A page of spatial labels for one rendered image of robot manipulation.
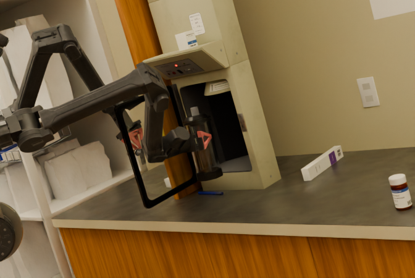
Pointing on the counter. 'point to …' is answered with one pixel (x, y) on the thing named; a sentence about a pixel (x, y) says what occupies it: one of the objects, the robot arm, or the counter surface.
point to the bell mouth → (216, 87)
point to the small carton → (186, 40)
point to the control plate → (179, 68)
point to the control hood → (201, 50)
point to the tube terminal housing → (222, 21)
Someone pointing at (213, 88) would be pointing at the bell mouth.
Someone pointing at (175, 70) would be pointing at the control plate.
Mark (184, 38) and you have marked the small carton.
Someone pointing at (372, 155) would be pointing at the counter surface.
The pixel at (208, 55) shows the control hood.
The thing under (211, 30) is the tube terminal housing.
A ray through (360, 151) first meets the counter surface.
